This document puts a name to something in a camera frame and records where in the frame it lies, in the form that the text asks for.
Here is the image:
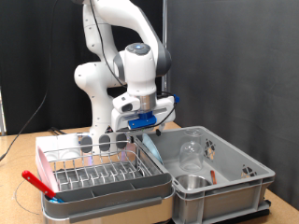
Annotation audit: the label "metal background pole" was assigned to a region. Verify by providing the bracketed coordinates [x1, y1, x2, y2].
[161, 0, 169, 93]

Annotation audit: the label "clear wine glass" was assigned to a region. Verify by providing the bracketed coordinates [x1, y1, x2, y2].
[178, 128, 204, 173]

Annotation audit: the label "stainless steel pot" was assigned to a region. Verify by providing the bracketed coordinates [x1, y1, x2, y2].
[175, 174, 213, 191]

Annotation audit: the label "dark grey backdrop curtain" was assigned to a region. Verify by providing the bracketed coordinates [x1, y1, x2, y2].
[167, 0, 299, 211]

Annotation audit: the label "black cables on table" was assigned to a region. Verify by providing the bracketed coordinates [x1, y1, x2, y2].
[47, 126, 68, 135]

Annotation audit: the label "white dish drying rack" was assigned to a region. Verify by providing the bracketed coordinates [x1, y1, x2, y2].
[41, 164, 176, 224]

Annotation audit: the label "grey rubber rack knob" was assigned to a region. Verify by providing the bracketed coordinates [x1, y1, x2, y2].
[80, 135, 93, 154]
[116, 133, 128, 149]
[98, 133, 111, 152]

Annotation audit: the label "red handled utensil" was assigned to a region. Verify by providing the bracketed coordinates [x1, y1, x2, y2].
[21, 170, 57, 199]

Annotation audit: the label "metal frame strip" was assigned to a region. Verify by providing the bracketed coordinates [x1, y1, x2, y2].
[0, 87, 7, 136]

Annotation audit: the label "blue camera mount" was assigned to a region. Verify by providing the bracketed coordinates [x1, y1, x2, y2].
[127, 111, 158, 131]

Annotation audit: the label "black hanging cable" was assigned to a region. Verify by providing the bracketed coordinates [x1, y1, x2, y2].
[0, 0, 60, 162]

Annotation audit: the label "white plastic tray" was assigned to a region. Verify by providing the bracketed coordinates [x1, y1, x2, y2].
[35, 132, 82, 162]

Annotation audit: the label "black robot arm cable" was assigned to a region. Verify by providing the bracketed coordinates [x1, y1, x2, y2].
[89, 0, 178, 129]

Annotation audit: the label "metal wire dish rack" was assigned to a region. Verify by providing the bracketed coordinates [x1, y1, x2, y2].
[43, 140, 164, 191]

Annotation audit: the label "black backdrop curtain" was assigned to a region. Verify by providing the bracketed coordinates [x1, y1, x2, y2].
[0, 0, 164, 136]

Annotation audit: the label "light blue plate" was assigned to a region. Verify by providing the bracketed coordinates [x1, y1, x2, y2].
[141, 133, 164, 166]

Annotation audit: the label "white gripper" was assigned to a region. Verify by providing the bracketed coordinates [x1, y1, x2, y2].
[110, 95, 177, 144]

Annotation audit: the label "grey plastic crate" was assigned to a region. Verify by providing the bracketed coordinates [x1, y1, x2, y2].
[132, 125, 277, 224]

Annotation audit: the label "pink plate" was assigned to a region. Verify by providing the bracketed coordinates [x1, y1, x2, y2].
[36, 146, 60, 193]

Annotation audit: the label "brown wooden spoon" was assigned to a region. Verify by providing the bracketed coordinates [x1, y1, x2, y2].
[209, 170, 218, 185]

